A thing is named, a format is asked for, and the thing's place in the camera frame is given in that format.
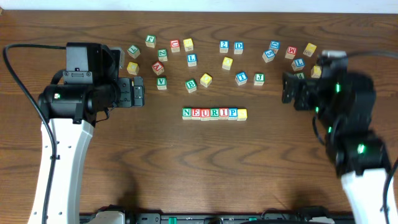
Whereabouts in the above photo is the green N block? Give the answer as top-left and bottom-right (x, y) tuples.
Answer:
(182, 108), (192, 119)

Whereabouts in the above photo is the yellow S block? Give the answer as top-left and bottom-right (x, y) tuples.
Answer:
(237, 108), (248, 121)

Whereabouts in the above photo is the red E block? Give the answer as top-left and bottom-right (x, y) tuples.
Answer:
(191, 108), (201, 120)

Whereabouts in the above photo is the blue P block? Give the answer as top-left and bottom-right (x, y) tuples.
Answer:
(228, 108), (238, 120)

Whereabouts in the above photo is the red I block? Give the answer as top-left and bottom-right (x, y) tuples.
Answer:
(219, 108), (229, 120)

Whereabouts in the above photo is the green R block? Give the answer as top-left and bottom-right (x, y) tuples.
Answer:
(210, 108), (220, 120)

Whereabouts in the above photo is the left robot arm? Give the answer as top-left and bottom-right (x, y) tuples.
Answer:
(29, 43), (144, 223)

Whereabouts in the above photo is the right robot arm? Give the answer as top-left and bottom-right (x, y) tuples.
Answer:
(282, 54), (397, 223)

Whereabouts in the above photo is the green 4 block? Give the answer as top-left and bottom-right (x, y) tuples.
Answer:
(295, 73), (305, 79)

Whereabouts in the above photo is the yellow G block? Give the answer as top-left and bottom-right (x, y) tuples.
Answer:
(311, 65), (322, 78)

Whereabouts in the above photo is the yellow C block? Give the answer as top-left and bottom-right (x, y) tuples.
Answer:
(127, 62), (139, 75)

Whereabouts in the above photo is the blue L block right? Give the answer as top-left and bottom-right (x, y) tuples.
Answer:
(292, 58), (305, 72)

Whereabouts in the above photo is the blue l block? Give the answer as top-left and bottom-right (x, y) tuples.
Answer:
(187, 54), (197, 67)
(292, 58), (305, 72)

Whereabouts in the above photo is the green V block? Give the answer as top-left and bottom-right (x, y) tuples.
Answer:
(156, 77), (167, 90)

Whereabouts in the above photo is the red A block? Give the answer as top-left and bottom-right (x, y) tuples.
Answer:
(152, 61), (165, 75)

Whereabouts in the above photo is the green L block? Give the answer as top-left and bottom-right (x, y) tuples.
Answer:
(127, 45), (141, 58)

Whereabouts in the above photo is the yellow block far right top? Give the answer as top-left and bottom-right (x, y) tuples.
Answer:
(303, 43), (317, 57)

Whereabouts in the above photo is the red M block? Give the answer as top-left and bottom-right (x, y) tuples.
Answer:
(285, 46), (297, 59)

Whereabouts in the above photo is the green Z block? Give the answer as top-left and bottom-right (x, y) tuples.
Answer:
(157, 49), (168, 62)

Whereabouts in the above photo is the blue 5 block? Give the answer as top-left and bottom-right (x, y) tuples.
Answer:
(262, 49), (275, 63)

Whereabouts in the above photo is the blue D block right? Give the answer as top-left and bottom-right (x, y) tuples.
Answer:
(269, 40), (280, 54)

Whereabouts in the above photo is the blue d block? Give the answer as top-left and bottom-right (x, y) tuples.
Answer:
(234, 42), (244, 54)
(269, 40), (280, 54)

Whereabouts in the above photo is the green B block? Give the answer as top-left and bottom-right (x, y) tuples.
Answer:
(185, 79), (197, 93)

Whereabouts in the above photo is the blue T block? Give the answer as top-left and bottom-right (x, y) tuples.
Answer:
(235, 72), (248, 86)

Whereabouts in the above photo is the yellow block top row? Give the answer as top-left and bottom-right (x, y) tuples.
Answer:
(183, 38), (194, 52)

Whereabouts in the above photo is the yellow O block lower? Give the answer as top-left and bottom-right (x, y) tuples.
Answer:
(200, 73), (213, 88)

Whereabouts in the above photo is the yellow o block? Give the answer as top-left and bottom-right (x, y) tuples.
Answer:
(200, 73), (213, 88)
(222, 57), (233, 70)

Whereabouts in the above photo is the blue 2 block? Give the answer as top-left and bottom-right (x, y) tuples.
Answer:
(220, 40), (229, 54)

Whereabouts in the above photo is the right black cable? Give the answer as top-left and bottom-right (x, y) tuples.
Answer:
(345, 49), (398, 60)

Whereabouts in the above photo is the black cable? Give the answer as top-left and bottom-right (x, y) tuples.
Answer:
(345, 49), (398, 60)
(2, 43), (68, 224)

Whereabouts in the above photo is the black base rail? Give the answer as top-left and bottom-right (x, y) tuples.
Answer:
(80, 210), (354, 224)

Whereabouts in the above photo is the left black cable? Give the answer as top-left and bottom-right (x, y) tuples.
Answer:
(2, 43), (68, 224)

